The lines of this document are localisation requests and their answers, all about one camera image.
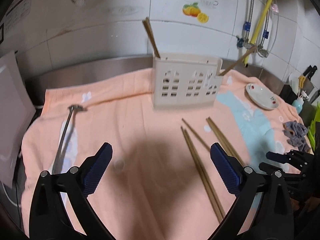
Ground white appliance at left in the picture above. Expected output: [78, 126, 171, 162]
[0, 51, 35, 187]

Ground black knife block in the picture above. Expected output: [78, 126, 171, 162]
[279, 64, 318, 106]

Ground wooden chopstick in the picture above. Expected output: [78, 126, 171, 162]
[183, 128, 227, 218]
[182, 118, 210, 152]
[145, 17, 161, 59]
[219, 46, 257, 76]
[142, 17, 160, 58]
[205, 118, 242, 165]
[180, 126, 224, 223]
[208, 116, 246, 167]

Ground metal ladle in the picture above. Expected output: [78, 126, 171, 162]
[52, 105, 86, 174]

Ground blue dispenser bottle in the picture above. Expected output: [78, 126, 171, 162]
[292, 90, 309, 114]

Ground beige plastic utensil holder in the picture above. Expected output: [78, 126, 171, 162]
[152, 53, 223, 110]

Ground braided metal hose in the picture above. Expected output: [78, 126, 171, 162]
[236, 0, 256, 49]
[257, 0, 280, 58]

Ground peach patterned towel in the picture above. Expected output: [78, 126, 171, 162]
[21, 69, 301, 239]

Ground white floral dish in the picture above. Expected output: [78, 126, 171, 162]
[245, 83, 279, 111]

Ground yellow gas hose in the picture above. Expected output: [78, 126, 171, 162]
[243, 0, 276, 67]

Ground braided metal hose left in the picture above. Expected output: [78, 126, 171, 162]
[236, 0, 256, 49]

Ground braided metal hose right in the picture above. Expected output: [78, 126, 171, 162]
[257, 0, 280, 58]

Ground grey rag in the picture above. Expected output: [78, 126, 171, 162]
[283, 121, 311, 153]

